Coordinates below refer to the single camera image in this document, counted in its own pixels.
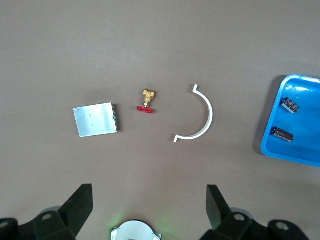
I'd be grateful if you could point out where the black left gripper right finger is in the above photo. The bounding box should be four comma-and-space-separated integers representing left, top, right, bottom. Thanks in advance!
201, 184, 310, 240

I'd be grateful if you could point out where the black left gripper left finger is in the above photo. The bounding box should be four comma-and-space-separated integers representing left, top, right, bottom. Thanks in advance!
0, 183, 94, 240

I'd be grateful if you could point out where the black electrolytic capacitor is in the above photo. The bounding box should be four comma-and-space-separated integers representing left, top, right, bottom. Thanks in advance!
269, 126, 295, 143
279, 96, 300, 114

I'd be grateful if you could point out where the blue plastic tray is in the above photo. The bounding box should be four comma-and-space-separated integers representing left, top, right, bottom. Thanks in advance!
260, 73, 320, 168

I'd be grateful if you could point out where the silver metal module box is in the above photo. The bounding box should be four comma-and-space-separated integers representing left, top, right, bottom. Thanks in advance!
72, 101, 123, 138

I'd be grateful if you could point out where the white semicircular pipe clamp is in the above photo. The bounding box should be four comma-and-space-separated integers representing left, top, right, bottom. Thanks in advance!
172, 83, 214, 145

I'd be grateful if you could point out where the brass valve with red handle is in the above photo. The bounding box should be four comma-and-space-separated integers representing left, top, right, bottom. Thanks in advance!
136, 88, 158, 115

